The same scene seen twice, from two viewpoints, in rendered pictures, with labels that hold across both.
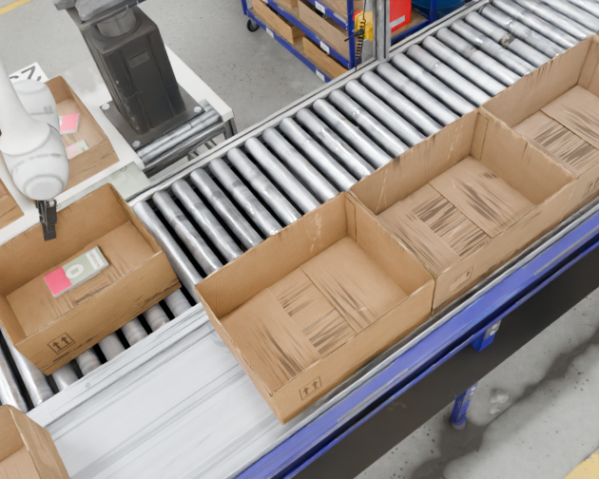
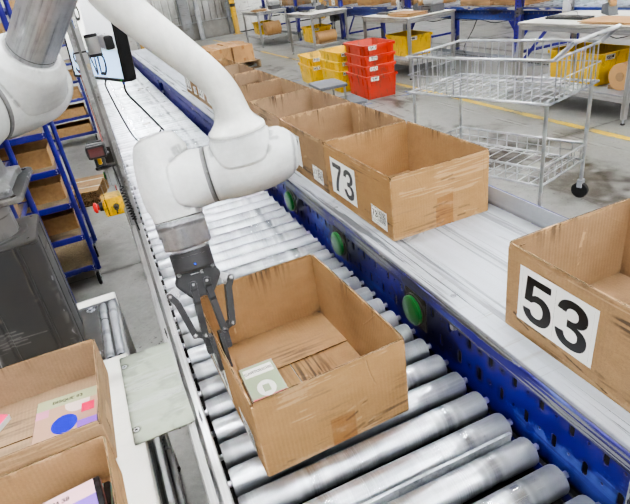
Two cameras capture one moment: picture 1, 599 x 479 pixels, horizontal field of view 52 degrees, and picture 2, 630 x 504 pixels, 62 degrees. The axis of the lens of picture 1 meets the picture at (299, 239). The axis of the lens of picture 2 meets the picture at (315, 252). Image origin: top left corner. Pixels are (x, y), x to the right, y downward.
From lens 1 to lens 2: 1.69 m
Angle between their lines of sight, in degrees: 63
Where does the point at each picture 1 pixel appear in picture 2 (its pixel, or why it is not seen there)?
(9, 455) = (540, 342)
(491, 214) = not seen: hidden behind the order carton
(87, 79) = not seen: outside the picture
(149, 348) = (415, 264)
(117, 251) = (253, 358)
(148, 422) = (490, 263)
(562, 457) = not seen: hidden behind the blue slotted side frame
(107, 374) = (441, 284)
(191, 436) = (501, 243)
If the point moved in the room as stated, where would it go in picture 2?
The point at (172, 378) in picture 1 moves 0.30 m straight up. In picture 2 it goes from (446, 255) to (444, 128)
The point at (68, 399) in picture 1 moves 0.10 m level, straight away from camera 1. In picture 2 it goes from (469, 306) to (437, 330)
